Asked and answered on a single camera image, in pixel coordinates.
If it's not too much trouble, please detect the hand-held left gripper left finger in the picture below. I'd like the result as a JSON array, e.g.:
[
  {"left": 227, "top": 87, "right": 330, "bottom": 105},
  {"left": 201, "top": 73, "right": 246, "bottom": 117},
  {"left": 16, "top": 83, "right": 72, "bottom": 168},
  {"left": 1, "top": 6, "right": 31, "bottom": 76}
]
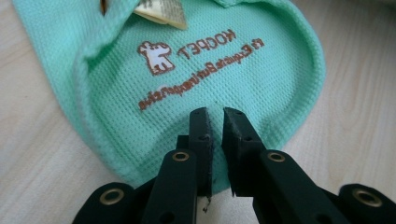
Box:
[{"left": 140, "top": 106, "right": 215, "bottom": 224}]

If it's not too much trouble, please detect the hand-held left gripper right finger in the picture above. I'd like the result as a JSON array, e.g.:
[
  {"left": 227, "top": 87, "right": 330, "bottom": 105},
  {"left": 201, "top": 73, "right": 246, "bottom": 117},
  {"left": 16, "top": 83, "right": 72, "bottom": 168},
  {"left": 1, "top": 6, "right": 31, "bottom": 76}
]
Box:
[{"left": 220, "top": 106, "right": 351, "bottom": 224}]

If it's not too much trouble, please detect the mint green striped pet shirt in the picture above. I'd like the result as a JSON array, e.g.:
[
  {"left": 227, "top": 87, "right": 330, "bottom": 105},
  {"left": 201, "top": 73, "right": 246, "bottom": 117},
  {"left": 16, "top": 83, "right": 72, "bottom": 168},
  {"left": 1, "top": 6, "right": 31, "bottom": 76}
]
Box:
[{"left": 11, "top": 0, "right": 327, "bottom": 194}]

